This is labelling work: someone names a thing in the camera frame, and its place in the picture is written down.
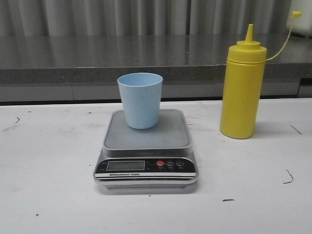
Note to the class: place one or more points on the light blue plastic cup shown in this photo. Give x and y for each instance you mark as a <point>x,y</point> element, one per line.
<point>140,95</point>

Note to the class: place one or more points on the yellow squeeze bottle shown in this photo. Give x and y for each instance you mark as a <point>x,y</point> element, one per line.
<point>244,74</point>

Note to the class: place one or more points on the silver electronic kitchen scale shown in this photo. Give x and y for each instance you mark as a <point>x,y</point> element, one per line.
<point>158,160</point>

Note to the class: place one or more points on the grey stone counter ledge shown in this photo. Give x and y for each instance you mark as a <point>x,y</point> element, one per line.
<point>86,68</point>

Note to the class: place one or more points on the grey pleated curtain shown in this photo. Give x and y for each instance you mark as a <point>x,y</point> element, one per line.
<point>27,18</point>

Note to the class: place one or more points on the white appliance on counter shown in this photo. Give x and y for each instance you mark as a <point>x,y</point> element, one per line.
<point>303,24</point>

